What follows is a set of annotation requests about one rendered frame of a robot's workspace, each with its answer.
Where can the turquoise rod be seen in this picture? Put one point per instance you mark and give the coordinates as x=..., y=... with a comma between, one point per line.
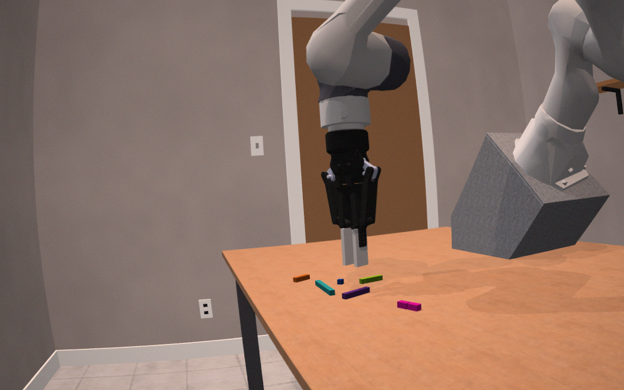
x=327, y=289

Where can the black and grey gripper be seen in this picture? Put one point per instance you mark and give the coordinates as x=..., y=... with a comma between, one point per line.
x=349, y=164

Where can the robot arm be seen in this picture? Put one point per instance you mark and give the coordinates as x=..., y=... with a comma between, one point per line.
x=349, y=60

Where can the lime green rod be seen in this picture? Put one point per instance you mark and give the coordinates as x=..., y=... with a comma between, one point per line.
x=370, y=279

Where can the orange rod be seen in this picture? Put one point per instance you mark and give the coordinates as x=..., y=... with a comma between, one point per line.
x=301, y=278

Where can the purple rod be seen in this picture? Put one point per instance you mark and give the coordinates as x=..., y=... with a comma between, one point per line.
x=356, y=292

